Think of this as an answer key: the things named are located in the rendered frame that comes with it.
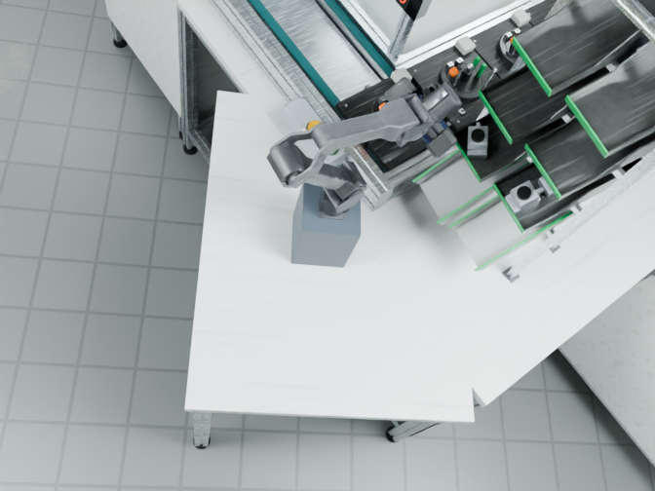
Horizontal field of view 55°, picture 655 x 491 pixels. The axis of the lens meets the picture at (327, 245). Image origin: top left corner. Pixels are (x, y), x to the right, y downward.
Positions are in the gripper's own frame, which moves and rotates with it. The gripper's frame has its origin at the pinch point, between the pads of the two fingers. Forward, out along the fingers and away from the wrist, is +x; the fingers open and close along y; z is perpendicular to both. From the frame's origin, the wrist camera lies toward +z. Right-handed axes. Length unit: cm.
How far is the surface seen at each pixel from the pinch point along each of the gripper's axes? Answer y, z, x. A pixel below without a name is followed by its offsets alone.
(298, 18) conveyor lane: 45, -20, 46
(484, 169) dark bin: -18.5, 2.9, -0.2
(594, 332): -100, -16, 72
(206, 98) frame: 58, -79, 86
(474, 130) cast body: -9.7, 6.9, -2.6
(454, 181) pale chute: -18.4, -7.2, 12.4
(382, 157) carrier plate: -2.2, -19.2, 17.7
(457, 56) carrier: 5, 8, 53
